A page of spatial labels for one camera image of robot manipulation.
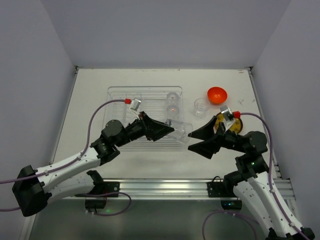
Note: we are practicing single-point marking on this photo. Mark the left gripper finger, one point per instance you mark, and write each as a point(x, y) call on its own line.
point(155, 135)
point(154, 128)

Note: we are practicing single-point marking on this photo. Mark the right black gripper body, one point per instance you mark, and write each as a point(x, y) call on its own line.
point(220, 137)

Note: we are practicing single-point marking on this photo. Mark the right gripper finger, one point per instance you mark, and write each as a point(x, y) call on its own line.
point(205, 132)
point(207, 148)

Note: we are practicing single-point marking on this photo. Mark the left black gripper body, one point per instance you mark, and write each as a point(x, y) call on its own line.
point(145, 125)

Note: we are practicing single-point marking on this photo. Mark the olive brown plate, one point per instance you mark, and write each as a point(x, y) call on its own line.
point(236, 125)

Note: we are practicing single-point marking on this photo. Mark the clear glass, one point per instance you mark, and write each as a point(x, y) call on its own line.
point(201, 106)
point(181, 130)
point(172, 98)
point(172, 112)

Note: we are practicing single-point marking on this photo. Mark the orange bowl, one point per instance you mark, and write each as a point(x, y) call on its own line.
point(217, 95)

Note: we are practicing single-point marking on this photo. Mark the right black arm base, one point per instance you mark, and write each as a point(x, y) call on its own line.
point(216, 188)

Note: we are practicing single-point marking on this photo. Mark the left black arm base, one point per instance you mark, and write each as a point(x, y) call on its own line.
point(100, 187)

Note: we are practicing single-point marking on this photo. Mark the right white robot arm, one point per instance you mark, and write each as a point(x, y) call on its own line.
point(252, 182)

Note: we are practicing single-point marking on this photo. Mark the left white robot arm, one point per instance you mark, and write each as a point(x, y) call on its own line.
point(76, 175)

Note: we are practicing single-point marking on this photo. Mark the clear plastic rack tray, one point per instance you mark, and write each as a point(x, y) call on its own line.
point(115, 110)

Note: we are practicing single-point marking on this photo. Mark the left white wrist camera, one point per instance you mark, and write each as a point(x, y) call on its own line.
point(135, 106)

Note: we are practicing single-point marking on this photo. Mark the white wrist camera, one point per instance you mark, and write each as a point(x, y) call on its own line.
point(135, 106)
point(228, 117)

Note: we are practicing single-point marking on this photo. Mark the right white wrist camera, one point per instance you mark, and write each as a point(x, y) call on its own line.
point(228, 117)

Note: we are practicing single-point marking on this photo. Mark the aluminium mounting rail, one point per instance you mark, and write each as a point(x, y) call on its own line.
point(143, 189)

